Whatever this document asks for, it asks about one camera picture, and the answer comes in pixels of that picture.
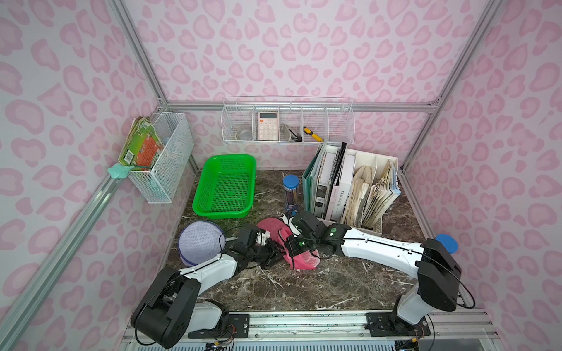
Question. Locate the beige paper stack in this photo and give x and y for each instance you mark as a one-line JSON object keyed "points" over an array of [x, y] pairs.
{"points": [[362, 181]]}

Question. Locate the white file organizer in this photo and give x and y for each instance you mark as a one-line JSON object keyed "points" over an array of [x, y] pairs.
{"points": [[383, 193]]}

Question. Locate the green red booklet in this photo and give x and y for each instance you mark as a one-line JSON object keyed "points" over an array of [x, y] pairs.
{"points": [[143, 146]]}

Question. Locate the green folder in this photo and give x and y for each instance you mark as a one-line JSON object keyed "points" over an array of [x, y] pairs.
{"points": [[309, 177]]}

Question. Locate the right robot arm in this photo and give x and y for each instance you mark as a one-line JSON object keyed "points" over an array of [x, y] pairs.
{"points": [[436, 271]]}

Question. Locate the white mesh wall basket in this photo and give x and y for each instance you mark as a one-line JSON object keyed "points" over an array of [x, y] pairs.
{"points": [[159, 185]]}

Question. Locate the black binder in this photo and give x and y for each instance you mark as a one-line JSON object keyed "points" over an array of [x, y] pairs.
{"points": [[336, 166]]}

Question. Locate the pink mesh laundry bag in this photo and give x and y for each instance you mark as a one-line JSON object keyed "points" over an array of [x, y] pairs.
{"points": [[279, 232]]}

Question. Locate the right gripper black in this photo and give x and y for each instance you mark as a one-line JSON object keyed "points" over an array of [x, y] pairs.
{"points": [[298, 244]]}

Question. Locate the yellow black utility knife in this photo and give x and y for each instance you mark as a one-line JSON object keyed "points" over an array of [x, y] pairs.
{"points": [[313, 135]]}

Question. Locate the pink white book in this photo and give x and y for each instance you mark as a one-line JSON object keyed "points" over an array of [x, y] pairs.
{"points": [[342, 188]]}

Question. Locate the blue lid pencil jar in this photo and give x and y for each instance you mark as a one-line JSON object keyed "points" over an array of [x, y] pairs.
{"points": [[291, 186]]}

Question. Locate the green plastic basket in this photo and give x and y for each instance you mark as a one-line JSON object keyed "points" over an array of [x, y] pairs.
{"points": [[226, 188]]}

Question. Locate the white calculator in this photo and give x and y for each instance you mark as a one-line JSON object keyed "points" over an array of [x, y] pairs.
{"points": [[268, 126]]}

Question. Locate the purple mesh laundry bag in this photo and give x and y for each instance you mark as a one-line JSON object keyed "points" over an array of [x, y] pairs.
{"points": [[199, 242]]}

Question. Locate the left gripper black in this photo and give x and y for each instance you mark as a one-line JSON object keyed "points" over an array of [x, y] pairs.
{"points": [[268, 251]]}

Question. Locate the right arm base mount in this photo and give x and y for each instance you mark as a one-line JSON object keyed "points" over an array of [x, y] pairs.
{"points": [[388, 324]]}

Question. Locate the white wire wall shelf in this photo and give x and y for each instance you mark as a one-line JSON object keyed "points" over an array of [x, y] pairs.
{"points": [[333, 119]]}

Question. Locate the mint green star hook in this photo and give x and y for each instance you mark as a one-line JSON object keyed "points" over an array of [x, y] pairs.
{"points": [[119, 171]]}

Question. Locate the blue lid jar right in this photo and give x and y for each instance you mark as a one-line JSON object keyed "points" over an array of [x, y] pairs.
{"points": [[448, 242]]}

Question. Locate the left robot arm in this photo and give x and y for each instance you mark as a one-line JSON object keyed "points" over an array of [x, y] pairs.
{"points": [[170, 308]]}

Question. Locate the clear tape roll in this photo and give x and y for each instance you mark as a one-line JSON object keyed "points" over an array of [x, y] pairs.
{"points": [[244, 134]]}

